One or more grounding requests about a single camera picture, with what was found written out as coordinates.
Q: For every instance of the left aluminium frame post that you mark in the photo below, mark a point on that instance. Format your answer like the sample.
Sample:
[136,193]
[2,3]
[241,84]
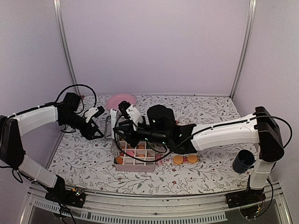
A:
[63,39]

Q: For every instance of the aluminium frame post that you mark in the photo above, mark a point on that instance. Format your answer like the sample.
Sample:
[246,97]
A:
[63,39]
[245,45]

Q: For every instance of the silver tin lid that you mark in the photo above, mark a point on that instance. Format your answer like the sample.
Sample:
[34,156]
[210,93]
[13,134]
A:
[107,129]

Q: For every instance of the dark blue mug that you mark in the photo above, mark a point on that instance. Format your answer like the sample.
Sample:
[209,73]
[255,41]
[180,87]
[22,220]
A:
[243,161]

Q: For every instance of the metal tongs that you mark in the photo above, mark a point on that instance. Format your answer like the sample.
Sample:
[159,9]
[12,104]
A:
[116,142]

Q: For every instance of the floral cookie tray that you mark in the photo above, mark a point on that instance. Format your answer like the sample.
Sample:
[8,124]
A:
[174,159]

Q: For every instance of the pink divided cookie tin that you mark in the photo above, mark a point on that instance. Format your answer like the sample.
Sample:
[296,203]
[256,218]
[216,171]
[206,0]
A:
[142,160]

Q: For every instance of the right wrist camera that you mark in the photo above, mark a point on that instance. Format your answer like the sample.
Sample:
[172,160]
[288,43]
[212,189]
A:
[130,112]

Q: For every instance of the right aluminium frame post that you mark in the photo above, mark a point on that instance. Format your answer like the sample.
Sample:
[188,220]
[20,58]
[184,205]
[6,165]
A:
[245,45]

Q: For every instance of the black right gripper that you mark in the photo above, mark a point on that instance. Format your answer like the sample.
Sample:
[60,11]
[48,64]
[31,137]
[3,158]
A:
[127,131]

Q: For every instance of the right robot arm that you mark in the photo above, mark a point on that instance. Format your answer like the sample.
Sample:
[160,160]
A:
[160,127]

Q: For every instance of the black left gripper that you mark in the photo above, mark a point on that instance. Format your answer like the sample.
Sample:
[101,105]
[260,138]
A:
[89,135]

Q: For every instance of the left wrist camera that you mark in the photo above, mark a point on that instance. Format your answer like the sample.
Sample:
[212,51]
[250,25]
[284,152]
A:
[93,112]

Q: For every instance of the pink plate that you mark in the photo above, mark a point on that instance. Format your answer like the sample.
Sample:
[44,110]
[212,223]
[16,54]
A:
[115,100]

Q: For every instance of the front aluminium rail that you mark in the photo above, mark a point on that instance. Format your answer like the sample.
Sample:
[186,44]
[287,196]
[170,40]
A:
[102,207]

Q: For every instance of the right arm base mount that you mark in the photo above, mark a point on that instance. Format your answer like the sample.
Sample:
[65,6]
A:
[245,200]

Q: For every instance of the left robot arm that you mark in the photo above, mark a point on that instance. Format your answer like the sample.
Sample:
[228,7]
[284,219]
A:
[24,137]

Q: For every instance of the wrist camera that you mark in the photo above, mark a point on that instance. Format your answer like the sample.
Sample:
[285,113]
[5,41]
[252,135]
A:
[130,112]
[93,112]

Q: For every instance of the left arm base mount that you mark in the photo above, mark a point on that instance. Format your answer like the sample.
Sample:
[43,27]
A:
[66,197]

